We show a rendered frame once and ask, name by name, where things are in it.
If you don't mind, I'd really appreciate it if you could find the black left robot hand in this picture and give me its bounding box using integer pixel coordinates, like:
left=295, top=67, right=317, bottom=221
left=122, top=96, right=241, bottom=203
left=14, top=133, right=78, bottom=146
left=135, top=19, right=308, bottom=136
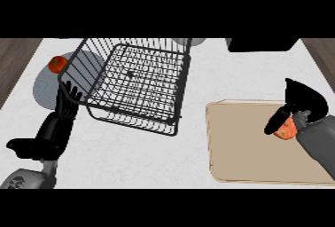
left=5, top=81, right=84, bottom=161

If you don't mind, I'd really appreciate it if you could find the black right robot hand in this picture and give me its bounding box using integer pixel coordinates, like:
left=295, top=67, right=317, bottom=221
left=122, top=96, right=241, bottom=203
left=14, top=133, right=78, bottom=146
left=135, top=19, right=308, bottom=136
left=262, top=77, right=329, bottom=136

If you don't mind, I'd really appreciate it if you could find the orange squash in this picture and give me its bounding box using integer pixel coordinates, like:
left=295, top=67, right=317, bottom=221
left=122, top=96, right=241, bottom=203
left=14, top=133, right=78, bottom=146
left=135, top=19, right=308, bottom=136
left=271, top=115, right=298, bottom=141

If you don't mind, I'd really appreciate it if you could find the beige wooden tray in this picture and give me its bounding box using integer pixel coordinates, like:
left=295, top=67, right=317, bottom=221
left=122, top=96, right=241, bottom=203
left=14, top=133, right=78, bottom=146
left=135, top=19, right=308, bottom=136
left=203, top=99, right=335, bottom=187

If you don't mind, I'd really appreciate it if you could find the grey round plate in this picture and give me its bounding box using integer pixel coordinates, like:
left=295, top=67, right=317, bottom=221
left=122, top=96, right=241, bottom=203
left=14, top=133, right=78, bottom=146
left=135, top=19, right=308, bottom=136
left=32, top=51, right=107, bottom=111

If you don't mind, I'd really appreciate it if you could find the black appliance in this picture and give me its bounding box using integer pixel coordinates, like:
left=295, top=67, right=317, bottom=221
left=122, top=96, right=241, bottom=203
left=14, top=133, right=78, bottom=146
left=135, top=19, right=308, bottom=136
left=224, top=37, right=300, bottom=53

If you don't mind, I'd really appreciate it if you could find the red tomato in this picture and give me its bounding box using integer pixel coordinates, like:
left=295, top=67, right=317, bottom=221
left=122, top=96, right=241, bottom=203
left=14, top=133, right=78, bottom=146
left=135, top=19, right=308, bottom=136
left=47, top=55, right=69, bottom=74

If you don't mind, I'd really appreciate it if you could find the grey round object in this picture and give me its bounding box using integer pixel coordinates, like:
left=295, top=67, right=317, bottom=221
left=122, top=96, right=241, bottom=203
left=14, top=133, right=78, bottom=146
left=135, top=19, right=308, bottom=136
left=169, top=37, right=206, bottom=47

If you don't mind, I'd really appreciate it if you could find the black wire tiered basket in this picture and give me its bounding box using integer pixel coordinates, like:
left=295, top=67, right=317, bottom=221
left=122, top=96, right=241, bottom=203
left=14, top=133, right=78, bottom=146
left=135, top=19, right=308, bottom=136
left=56, top=37, right=193, bottom=137

